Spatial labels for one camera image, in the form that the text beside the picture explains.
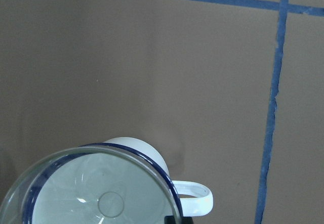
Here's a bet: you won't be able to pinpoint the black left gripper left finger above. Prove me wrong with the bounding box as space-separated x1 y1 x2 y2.
164 215 176 224

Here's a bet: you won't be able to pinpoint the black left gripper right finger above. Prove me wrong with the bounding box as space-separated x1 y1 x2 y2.
181 217 193 224

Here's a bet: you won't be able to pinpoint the clear glass funnel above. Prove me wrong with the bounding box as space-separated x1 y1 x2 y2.
1 146 183 223

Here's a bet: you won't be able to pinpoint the white enamel mug blue rim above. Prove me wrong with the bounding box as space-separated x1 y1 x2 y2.
25 137 214 224

